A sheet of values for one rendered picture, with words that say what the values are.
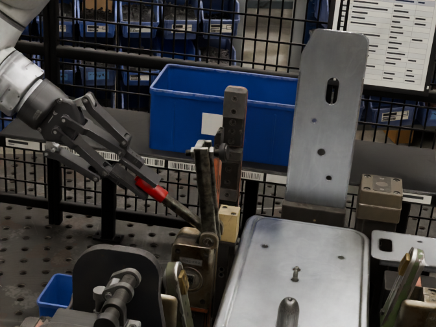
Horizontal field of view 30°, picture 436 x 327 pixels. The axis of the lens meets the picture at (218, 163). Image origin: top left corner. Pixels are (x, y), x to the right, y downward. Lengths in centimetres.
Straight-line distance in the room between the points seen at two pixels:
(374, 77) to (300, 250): 49
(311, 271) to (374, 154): 45
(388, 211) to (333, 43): 32
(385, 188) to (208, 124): 37
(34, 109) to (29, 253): 74
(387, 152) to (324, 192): 25
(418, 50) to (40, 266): 95
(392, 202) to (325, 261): 20
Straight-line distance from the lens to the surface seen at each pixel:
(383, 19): 171
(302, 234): 145
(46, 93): 126
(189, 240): 130
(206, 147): 122
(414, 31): 172
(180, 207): 128
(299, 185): 154
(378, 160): 170
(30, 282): 184
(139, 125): 177
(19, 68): 126
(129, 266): 101
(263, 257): 137
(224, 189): 159
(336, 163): 151
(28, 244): 197
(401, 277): 124
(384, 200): 151
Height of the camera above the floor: 172
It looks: 25 degrees down
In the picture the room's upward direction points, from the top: 4 degrees clockwise
